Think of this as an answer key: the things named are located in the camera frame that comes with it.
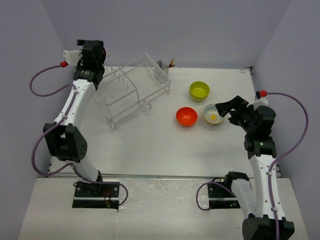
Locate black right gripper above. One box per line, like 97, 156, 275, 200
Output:
215, 95, 257, 134

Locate lime green bowl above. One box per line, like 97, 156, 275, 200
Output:
189, 92, 209, 102
189, 81, 210, 94

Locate patterned beige bowl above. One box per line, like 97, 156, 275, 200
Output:
204, 118, 224, 126

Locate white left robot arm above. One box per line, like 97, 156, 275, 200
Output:
43, 39, 107, 197

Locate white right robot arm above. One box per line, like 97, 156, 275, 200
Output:
215, 95, 295, 240

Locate grey cutlery holder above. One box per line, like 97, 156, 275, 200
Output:
155, 59, 169, 75

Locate brown wooden spoon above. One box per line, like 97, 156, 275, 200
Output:
168, 58, 175, 68

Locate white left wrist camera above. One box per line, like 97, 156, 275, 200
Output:
62, 50, 82, 67

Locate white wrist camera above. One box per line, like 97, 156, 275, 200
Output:
247, 90, 269, 110
62, 50, 82, 67

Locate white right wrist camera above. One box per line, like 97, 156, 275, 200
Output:
247, 90, 269, 110

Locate white wire dish rack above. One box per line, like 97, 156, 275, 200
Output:
93, 53, 171, 130

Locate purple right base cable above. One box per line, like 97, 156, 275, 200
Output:
195, 181, 238, 213

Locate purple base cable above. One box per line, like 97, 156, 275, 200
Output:
195, 181, 238, 213
82, 178, 129, 207

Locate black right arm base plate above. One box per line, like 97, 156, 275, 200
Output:
207, 183, 240, 210

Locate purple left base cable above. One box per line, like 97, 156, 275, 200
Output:
82, 178, 129, 207

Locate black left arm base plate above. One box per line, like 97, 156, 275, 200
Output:
72, 181, 120, 210

